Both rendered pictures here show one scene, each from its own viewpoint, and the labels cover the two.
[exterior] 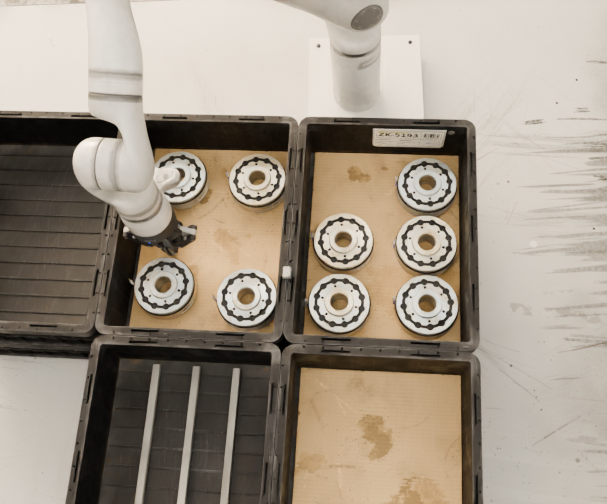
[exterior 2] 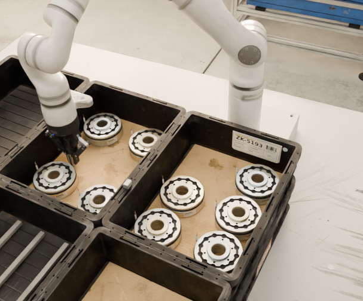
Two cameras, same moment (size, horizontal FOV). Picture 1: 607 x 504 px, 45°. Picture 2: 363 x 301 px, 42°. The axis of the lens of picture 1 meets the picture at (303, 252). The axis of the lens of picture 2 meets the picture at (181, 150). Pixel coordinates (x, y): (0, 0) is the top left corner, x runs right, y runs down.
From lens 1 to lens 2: 0.49 m
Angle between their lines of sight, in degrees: 26
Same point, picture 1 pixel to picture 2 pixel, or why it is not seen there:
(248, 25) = (200, 86)
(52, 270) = (0, 150)
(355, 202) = (205, 178)
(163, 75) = not seen: hidden behind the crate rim
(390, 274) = (205, 227)
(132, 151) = (52, 40)
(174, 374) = (27, 232)
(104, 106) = (49, 11)
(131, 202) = (45, 86)
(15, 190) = (12, 107)
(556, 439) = not seen: outside the picture
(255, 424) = not seen: hidden behind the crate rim
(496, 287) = (289, 285)
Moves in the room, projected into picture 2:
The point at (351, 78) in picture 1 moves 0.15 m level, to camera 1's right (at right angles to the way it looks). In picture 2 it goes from (236, 107) to (293, 114)
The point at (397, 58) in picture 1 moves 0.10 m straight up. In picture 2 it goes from (278, 121) to (283, 94)
